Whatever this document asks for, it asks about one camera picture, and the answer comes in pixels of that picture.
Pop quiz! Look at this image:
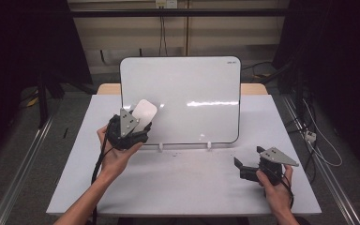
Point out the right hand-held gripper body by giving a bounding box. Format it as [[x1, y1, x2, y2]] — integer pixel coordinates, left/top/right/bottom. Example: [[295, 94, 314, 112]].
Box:
[[239, 146, 300, 186]]

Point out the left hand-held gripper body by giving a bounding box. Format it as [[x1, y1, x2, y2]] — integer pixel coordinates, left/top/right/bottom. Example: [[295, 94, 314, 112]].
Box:
[[107, 107, 153, 151]]

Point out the white whiteboard eraser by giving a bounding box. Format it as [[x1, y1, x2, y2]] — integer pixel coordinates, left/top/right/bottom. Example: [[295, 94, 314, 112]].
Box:
[[131, 98, 158, 134]]

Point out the white whiteboard with black rim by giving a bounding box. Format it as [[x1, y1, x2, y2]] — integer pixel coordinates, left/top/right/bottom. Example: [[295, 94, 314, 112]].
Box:
[[119, 55, 242, 146]]

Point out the person's right hand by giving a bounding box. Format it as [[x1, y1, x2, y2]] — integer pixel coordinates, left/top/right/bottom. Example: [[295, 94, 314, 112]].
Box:
[[255, 164, 295, 217]]

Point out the person's left hand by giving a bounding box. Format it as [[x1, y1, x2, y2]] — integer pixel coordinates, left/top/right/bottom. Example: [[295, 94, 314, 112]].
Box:
[[97, 125, 145, 183]]

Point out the white power strip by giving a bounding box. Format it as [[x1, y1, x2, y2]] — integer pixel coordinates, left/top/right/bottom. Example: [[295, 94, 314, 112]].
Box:
[[304, 130, 318, 143]]

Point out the wooden table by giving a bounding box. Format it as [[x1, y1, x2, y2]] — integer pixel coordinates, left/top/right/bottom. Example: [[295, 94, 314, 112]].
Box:
[[97, 82, 268, 97]]

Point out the black metal stand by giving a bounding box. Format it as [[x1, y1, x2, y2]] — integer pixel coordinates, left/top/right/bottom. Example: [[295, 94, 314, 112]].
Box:
[[37, 72, 50, 129]]

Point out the black horizontal bar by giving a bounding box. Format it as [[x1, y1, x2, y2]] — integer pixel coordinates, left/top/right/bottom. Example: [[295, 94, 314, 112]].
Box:
[[69, 7, 287, 18]]

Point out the black curtain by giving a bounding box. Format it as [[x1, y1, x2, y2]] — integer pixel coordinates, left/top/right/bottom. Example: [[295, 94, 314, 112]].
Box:
[[0, 0, 94, 163], [271, 0, 360, 172]]

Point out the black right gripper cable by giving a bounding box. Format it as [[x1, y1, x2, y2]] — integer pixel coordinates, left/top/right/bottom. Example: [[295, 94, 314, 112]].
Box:
[[280, 173, 295, 210]]

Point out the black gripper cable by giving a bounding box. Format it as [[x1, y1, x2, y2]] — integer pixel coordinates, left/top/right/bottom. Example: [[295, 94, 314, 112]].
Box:
[[90, 123, 115, 225], [280, 173, 295, 210]]

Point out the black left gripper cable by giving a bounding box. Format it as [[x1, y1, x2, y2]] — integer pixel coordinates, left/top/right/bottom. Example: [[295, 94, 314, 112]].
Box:
[[90, 123, 115, 225]]

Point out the metal floor rail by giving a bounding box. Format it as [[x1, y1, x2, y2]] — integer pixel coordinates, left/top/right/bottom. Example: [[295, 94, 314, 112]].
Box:
[[281, 95, 360, 225], [0, 115, 56, 225]]

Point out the white cable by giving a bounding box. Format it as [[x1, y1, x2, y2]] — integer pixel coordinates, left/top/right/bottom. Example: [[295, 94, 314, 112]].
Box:
[[303, 98, 343, 168]]

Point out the black hanging cable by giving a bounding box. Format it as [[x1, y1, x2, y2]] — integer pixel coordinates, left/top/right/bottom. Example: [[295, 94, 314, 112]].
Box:
[[158, 15, 169, 57]]

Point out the white wall socket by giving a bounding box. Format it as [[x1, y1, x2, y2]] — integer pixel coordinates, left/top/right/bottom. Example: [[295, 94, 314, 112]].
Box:
[[155, 0, 179, 9]]

